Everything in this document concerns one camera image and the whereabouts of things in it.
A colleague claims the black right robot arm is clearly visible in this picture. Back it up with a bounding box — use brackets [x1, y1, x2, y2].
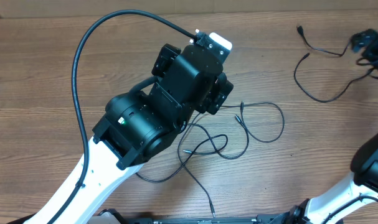
[264, 29, 378, 223]

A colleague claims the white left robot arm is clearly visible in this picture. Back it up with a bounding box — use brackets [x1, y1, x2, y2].
[20, 42, 233, 223]

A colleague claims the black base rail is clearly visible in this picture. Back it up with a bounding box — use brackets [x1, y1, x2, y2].
[88, 209, 290, 224]

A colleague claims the thick black usb cable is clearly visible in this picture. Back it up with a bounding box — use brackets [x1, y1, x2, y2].
[293, 24, 376, 103]

